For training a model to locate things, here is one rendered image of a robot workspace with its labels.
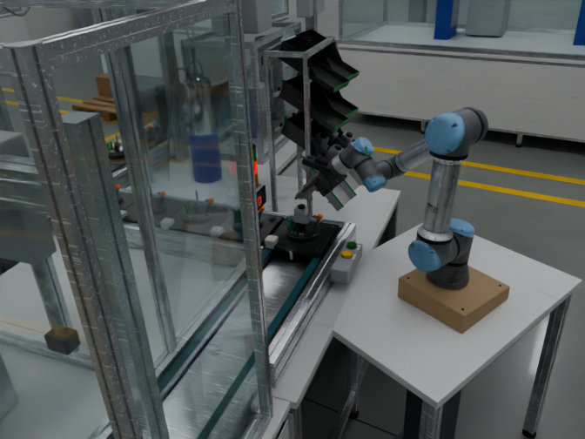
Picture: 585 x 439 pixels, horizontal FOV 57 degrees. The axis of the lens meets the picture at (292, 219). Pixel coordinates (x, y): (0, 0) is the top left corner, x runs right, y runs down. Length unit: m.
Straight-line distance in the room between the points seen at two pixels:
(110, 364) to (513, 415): 2.33
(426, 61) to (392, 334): 4.40
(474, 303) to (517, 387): 1.16
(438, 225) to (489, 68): 4.16
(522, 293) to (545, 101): 3.83
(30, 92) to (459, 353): 1.52
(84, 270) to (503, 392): 2.52
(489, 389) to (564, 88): 3.50
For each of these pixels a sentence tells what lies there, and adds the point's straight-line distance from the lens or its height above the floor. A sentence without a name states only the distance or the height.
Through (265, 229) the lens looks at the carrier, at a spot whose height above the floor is 0.97.
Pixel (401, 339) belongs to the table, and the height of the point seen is 0.86.
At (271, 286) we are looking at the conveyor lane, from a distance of 2.03.
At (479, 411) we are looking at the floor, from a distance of 2.91.
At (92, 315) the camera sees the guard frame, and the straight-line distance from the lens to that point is 0.83.
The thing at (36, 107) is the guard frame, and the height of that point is 1.93.
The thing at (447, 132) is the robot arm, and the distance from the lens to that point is 1.67.
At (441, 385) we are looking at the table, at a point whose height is 0.86.
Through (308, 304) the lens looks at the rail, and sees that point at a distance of 1.87.
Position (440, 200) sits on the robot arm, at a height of 1.32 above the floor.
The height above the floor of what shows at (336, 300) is 0.86.
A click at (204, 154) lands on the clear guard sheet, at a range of 1.02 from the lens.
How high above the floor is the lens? 2.10
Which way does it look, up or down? 29 degrees down
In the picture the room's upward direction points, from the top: 3 degrees counter-clockwise
